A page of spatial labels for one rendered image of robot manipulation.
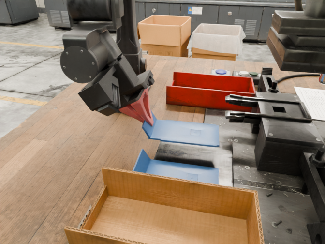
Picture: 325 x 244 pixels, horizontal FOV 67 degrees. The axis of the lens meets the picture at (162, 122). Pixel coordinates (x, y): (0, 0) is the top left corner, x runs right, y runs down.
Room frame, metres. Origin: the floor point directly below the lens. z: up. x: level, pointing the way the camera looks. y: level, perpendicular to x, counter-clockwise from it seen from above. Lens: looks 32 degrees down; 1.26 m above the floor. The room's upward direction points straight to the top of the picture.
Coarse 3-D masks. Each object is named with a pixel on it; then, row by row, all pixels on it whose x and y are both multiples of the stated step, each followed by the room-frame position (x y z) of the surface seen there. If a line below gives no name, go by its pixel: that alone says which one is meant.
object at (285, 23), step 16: (320, 0) 0.44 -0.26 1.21; (288, 16) 0.45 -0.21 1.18; (304, 16) 0.45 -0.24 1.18; (320, 16) 0.44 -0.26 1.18; (272, 32) 0.53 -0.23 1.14; (288, 32) 0.43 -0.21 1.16; (304, 32) 0.43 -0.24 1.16; (320, 32) 0.42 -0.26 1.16; (272, 48) 0.50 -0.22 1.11; (288, 48) 0.40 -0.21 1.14; (304, 48) 0.40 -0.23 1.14; (320, 48) 0.40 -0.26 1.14; (288, 64) 0.40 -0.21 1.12; (304, 64) 0.39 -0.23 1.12; (320, 64) 0.39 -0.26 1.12; (320, 80) 0.41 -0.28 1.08
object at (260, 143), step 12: (252, 108) 0.56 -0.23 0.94; (252, 132) 0.51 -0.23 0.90; (264, 144) 0.38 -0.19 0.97; (276, 144) 0.37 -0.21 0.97; (288, 144) 0.37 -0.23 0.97; (264, 156) 0.37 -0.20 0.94; (276, 156) 0.37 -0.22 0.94; (288, 156) 0.36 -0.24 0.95; (264, 168) 0.37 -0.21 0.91; (276, 168) 0.37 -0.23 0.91; (288, 168) 0.36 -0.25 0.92
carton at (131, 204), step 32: (128, 192) 0.30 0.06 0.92; (160, 192) 0.29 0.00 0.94; (192, 192) 0.27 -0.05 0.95; (224, 192) 0.26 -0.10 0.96; (256, 192) 0.25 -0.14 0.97; (96, 224) 0.25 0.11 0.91; (128, 224) 0.25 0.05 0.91; (160, 224) 0.25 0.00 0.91; (192, 224) 0.25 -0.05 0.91; (224, 224) 0.25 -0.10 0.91; (256, 224) 0.21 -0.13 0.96
